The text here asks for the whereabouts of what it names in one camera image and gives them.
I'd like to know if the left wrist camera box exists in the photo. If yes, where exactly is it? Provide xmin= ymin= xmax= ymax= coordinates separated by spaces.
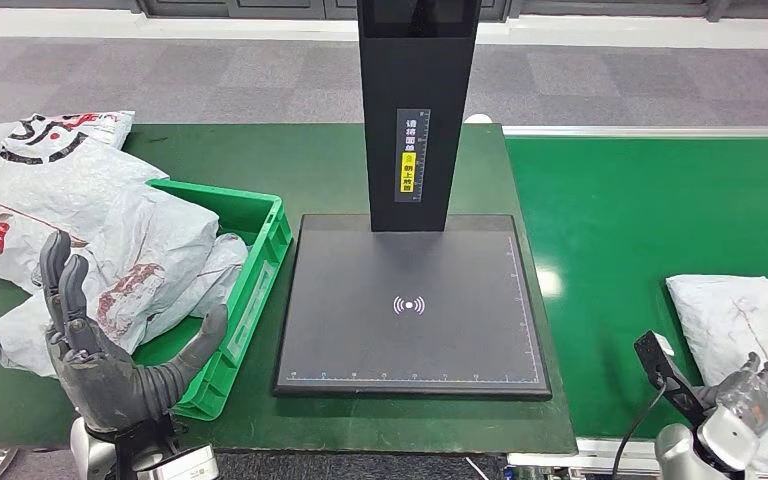
xmin=135 ymin=445 xmax=221 ymax=480

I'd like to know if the white mailer bag black print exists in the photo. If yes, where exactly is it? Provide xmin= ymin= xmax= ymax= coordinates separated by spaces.
xmin=0 ymin=110 xmax=136 ymax=167

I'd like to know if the black inbound scanner machine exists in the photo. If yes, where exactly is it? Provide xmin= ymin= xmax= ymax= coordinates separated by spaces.
xmin=272 ymin=0 xmax=553 ymax=401

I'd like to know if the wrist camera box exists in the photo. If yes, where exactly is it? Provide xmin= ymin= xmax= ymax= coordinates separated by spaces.
xmin=633 ymin=330 xmax=708 ymax=427
xmin=135 ymin=445 xmax=221 ymax=480

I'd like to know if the grey parcel bag maroon print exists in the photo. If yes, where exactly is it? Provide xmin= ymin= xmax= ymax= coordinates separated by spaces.
xmin=665 ymin=274 xmax=768 ymax=475
xmin=0 ymin=185 xmax=221 ymax=378

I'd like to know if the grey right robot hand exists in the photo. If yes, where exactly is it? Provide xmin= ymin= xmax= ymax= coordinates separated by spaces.
xmin=691 ymin=352 xmax=768 ymax=439

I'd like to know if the large white QR-code mailer bag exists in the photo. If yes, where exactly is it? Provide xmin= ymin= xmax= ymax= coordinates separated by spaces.
xmin=0 ymin=140 xmax=170 ymax=296

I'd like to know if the black right camera cable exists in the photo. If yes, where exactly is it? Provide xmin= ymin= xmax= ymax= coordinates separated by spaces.
xmin=612 ymin=377 xmax=670 ymax=480

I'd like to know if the green conveyor belt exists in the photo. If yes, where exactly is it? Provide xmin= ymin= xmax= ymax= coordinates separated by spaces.
xmin=504 ymin=135 xmax=768 ymax=442

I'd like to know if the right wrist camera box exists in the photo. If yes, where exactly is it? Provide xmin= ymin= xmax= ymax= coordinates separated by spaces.
xmin=633 ymin=330 xmax=708 ymax=427

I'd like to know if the grey parcel bag red line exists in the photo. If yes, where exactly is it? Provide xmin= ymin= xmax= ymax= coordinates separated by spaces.
xmin=158 ymin=233 xmax=250 ymax=342

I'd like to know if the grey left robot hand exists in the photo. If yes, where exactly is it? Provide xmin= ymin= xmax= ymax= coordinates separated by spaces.
xmin=39 ymin=229 xmax=230 ymax=436

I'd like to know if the green plastic crate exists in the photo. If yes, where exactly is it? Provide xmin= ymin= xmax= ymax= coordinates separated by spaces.
xmin=128 ymin=178 xmax=293 ymax=423

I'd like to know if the black yellow machine label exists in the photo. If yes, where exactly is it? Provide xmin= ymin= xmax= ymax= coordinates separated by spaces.
xmin=395 ymin=109 xmax=432 ymax=203

